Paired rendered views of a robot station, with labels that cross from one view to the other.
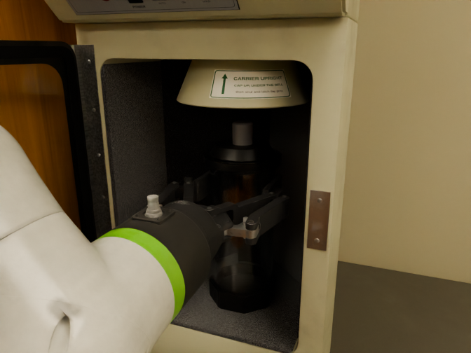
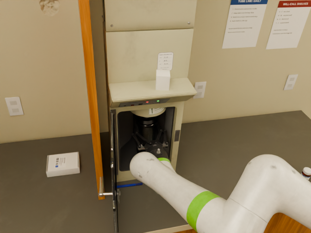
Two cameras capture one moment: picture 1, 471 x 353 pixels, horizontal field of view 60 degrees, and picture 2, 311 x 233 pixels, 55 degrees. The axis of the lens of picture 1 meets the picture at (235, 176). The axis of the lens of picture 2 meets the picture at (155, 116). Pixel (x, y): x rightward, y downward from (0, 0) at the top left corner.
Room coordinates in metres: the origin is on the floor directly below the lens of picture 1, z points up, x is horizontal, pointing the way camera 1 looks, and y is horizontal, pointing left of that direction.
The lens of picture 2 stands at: (-0.38, 0.63, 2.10)
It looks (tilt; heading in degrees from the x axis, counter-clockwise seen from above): 37 degrees down; 324
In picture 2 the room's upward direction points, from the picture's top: 4 degrees clockwise
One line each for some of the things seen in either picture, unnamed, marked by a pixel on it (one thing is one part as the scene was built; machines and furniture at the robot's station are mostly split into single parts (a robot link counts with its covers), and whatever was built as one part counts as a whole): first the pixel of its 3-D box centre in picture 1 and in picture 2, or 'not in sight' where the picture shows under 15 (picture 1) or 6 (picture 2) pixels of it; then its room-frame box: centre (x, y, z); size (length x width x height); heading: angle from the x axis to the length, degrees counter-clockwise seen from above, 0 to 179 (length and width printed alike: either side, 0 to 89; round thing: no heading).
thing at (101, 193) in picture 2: not in sight; (105, 186); (0.32, 0.32, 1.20); 0.10 x 0.05 x 0.03; 152
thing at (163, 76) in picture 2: not in sight; (162, 80); (0.40, 0.03, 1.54); 0.05 x 0.05 x 0.06; 56
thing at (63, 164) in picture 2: not in sight; (63, 164); (0.75, 0.36, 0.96); 0.16 x 0.12 x 0.04; 69
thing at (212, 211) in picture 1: (242, 212); (158, 138); (0.45, -0.01, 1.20); 0.11 x 0.01 x 0.04; 131
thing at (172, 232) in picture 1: (155, 257); (158, 159); (0.33, 0.07, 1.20); 0.09 x 0.06 x 0.12; 69
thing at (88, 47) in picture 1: (97, 198); (114, 146); (0.51, 0.18, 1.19); 0.03 x 0.02 x 0.39; 69
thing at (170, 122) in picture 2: (235, 180); (141, 124); (0.58, 0.00, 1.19); 0.26 x 0.24 x 0.35; 69
